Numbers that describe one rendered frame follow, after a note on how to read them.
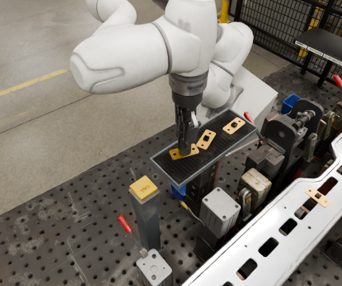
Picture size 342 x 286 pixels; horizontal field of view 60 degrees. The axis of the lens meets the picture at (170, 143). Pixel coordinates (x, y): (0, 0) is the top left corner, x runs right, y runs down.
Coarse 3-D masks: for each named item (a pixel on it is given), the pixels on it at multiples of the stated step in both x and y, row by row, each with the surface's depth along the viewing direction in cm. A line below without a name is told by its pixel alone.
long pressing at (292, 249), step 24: (336, 144) 118; (336, 168) 111; (288, 192) 104; (336, 192) 104; (264, 216) 98; (288, 216) 98; (312, 216) 98; (336, 216) 98; (240, 240) 92; (264, 240) 92; (288, 240) 92; (312, 240) 92; (216, 264) 87; (240, 264) 87; (264, 264) 87; (288, 264) 87
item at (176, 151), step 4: (192, 144) 89; (176, 148) 88; (196, 148) 88; (172, 152) 87; (176, 152) 87; (192, 152) 87; (196, 152) 87; (172, 156) 86; (176, 156) 86; (180, 156) 86; (184, 156) 86
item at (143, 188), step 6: (138, 180) 88; (144, 180) 88; (150, 180) 88; (132, 186) 87; (138, 186) 87; (144, 186) 87; (150, 186) 87; (138, 192) 85; (144, 192) 85; (150, 192) 85; (144, 198) 85
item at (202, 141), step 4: (204, 132) 100; (208, 132) 100; (212, 132) 100; (204, 136) 98; (208, 136) 98; (212, 136) 99; (200, 140) 98; (204, 140) 98; (208, 140) 98; (196, 144) 97; (200, 144) 97; (204, 144) 97; (208, 144) 97; (204, 148) 96
